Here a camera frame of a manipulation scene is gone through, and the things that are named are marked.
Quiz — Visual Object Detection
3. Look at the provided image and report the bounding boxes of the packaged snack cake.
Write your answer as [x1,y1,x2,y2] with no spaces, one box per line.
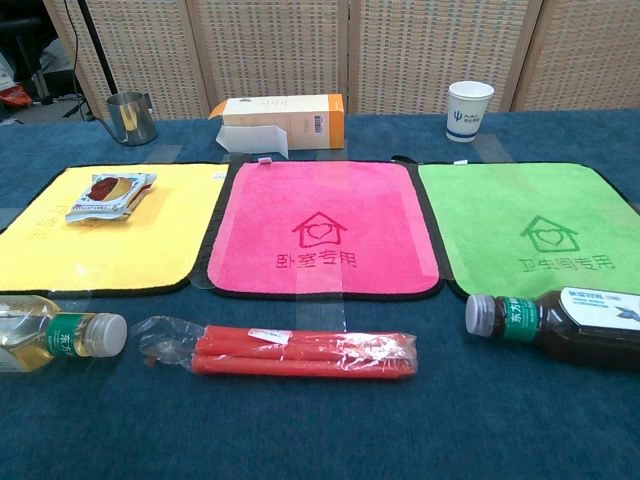
[64,171,159,226]

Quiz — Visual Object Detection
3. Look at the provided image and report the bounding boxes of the pink towel mat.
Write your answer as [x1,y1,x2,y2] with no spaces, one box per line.
[197,158,444,302]

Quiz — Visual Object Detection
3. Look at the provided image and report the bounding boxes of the green towel mat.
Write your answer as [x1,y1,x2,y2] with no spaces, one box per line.
[414,159,640,302]

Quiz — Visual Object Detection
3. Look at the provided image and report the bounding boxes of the yellow towel mat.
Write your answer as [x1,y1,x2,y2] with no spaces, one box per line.
[0,162,231,297]

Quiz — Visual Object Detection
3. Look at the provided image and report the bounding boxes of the red sticks in plastic bag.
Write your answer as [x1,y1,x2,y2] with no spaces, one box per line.
[137,315,419,382]

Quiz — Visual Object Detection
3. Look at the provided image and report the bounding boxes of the white orange carton box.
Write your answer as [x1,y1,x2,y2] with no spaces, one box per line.
[208,93,347,157]

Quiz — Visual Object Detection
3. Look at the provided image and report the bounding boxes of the white paper cup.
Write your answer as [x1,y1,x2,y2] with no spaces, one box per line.
[445,80,496,144]

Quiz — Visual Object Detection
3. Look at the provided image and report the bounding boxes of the wooden rattan folding screen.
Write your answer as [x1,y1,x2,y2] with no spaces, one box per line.
[42,0,640,122]

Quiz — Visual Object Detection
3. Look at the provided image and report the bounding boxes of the stainless steel pitcher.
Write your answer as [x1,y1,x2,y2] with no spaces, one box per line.
[87,92,160,147]

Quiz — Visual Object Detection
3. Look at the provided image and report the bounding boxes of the dark tea bottle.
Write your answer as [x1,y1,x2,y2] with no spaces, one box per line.
[464,286,640,374]

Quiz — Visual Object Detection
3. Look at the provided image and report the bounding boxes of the light tea bottle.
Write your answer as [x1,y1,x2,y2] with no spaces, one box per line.
[0,294,129,374]

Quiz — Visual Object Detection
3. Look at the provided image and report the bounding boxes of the orange bag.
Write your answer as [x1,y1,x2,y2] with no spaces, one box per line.
[0,84,34,108]

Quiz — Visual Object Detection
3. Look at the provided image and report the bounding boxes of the black office chair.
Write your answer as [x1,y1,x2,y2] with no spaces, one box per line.
[0,0,54,101]

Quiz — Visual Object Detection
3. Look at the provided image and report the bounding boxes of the black floor cable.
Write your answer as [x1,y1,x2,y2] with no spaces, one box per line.
[62,0,85,119]

